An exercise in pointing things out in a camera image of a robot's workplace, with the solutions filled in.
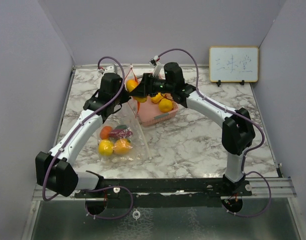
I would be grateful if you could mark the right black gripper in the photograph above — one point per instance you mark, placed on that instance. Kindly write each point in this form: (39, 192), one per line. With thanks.
(144, 88)

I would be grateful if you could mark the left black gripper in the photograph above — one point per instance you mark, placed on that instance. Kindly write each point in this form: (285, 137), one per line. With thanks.
(126, 94)

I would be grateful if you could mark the orange yellow toy mango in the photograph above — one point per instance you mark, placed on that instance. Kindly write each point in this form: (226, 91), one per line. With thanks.
(131, 84)

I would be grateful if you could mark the yellow orange toy pepper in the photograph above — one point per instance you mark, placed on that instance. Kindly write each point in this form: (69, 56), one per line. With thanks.
(157, 98)

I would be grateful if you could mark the pink plastic basket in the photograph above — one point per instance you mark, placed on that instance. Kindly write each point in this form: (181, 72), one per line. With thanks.
(149, 113)

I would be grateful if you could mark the yellow toy fruit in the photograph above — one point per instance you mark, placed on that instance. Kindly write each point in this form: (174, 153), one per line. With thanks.
(165, 105)

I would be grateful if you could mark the green toy lime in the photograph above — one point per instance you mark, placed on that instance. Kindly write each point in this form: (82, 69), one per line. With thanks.
(121, 127)

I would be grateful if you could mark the purple toy sweet potato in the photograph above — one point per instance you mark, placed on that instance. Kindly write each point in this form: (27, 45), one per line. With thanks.
(120, 133)

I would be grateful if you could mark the clear zip top bag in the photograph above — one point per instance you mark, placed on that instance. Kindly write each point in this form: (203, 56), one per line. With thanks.
(140, 150)

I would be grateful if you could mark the yellow toy lemon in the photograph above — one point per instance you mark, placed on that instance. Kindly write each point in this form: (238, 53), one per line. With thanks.
(106, 147)

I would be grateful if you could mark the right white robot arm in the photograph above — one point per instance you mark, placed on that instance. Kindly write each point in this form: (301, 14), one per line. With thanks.
(237, 130)

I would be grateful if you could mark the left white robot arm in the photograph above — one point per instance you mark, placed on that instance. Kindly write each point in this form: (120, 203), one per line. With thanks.
(54, 169)

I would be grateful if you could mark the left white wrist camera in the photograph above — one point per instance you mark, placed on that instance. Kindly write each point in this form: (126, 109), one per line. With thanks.
(112, 68)

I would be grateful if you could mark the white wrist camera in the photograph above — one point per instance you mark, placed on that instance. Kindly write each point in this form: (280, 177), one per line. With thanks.
(157, 66)
(112, 68)

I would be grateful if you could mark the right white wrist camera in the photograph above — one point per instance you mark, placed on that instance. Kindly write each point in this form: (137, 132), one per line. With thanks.
(157, 66)

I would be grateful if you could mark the small whiteboard wooden frame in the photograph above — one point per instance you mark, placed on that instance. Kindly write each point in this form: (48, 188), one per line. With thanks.
(233, 64)

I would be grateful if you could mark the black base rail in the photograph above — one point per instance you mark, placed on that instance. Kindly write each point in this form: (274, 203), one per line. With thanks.
(122, 198)

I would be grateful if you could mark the aluminium frame rail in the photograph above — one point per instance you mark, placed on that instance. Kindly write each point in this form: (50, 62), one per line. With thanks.
(257, 187)

